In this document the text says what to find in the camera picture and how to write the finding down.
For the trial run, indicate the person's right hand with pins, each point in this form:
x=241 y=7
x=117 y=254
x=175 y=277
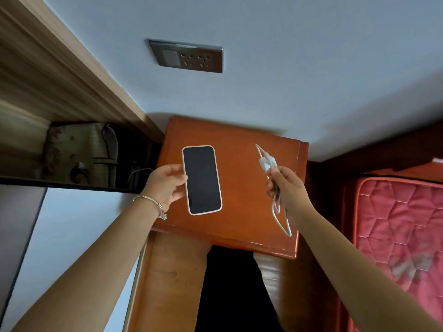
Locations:
x=290 y=193

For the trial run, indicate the khaki fabric bag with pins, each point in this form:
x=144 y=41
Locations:
x=81 y=152

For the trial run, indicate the person's left forearm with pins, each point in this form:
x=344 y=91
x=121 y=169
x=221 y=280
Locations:
x=90 y=269

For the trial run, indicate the black smartphone with white case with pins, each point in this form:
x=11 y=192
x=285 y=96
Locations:
x=202 y=179

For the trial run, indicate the dark wooden bed frame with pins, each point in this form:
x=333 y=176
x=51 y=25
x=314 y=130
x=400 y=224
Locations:
x=380 y=152

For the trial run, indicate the brown wooden nightstand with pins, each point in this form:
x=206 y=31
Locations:
x=242 y=207

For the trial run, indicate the person's left thumb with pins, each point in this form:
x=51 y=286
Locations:
x=180 y=181

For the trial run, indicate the person's right thumb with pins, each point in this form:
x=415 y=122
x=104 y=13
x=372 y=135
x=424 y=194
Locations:
x=277 y=173

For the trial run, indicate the person's right forearm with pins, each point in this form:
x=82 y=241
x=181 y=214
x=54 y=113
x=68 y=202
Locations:
x=353 y=273

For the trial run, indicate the red quilted mattress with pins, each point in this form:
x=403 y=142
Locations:
x=398 y=221

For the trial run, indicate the white cabinet door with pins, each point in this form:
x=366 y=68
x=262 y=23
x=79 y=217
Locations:
x=62 y=231

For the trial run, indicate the grey wall socket panel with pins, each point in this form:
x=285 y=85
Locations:
x=188 y=58

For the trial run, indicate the wooden wardrobe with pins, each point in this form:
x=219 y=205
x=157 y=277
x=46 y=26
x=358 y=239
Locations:
x=41 y=76

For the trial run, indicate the person's black trousers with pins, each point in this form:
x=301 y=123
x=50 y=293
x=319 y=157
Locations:
x=235 y=293

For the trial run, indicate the person's left hand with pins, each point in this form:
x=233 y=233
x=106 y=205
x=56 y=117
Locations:
x=162 y=188

